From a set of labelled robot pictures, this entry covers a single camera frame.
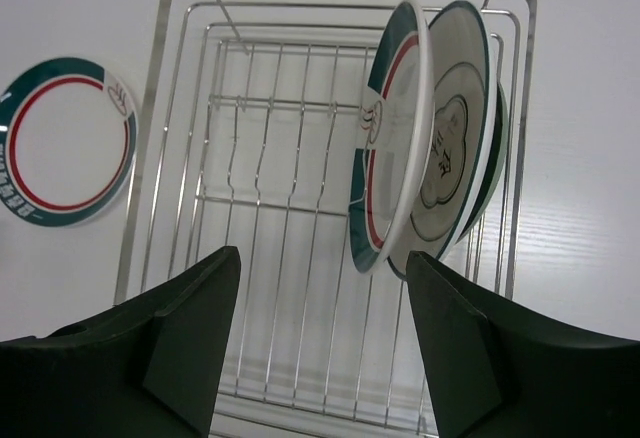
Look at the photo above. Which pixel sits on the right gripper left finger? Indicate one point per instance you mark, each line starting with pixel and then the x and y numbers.
pixel 148 367

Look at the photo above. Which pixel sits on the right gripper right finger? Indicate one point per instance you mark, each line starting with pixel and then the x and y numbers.
pixel 495 368

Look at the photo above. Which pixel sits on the metal wire dish rack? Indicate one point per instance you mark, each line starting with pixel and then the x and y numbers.
pixel 246 134

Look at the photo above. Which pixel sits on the blue floral green plate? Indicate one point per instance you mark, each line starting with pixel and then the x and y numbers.
pixel 496 161

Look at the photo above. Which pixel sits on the green red rimmed plate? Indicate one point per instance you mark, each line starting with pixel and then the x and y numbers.
pixel 391 145
pixel 68 141

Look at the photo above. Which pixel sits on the white plate grey rim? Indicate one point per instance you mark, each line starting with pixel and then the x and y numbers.
pixel 465 97

